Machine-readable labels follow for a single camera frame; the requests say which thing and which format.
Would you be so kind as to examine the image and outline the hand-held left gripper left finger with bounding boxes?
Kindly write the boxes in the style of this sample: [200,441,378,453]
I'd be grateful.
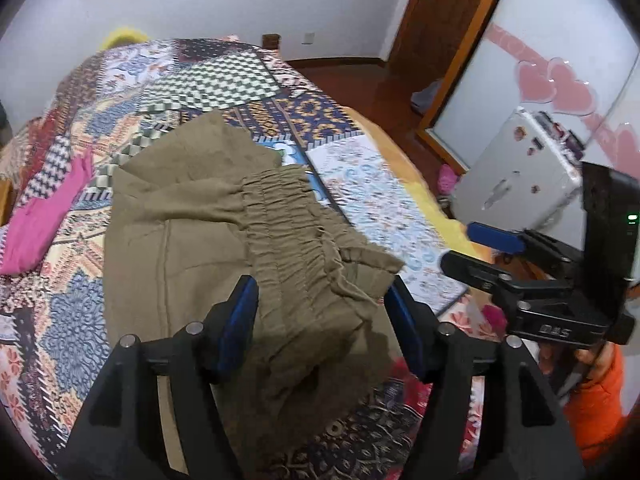
[55,275,260,480]

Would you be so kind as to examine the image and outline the wooden door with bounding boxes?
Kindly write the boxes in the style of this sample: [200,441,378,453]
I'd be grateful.
[386,0,517,83]

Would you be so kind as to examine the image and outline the pink slipper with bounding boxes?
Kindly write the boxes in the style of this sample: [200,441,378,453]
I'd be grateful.
[435,164,459,197]

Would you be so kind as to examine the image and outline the frosted sliding wardrobe door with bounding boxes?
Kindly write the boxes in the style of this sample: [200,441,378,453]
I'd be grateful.
[415,0,640,186]

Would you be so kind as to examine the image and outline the pink garment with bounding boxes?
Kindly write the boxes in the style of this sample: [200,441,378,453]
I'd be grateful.
[0,151,96,276]

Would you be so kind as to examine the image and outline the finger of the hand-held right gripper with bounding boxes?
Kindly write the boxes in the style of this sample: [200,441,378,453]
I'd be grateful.
[466,221,584,267]
[440,251,577,307]

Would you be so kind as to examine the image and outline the patchwork printed blanket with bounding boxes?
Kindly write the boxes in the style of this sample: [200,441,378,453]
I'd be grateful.
[0,35,496,480]

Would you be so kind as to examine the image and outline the olive green pants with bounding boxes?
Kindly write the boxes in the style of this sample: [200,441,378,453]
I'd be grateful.
[102,110,407,480]

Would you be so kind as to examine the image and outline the yellow pillow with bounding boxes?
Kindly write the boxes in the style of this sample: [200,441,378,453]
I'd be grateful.
[97,27,151,52]

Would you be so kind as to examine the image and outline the grey cloth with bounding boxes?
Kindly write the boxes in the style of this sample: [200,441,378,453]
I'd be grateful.
[410,79,444,112]

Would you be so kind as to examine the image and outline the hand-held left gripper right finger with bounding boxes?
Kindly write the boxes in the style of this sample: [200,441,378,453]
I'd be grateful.
[383,275,589,480]

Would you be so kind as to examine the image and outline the person's right forearm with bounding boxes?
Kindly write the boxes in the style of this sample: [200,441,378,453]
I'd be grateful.
[562,342,629,466]

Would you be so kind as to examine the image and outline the yellow bed sheet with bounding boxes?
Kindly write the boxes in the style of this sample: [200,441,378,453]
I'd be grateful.
[344,107,502,267]

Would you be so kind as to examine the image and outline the white suitcase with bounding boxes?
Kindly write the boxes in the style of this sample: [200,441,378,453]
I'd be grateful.
[449,107,587,235]

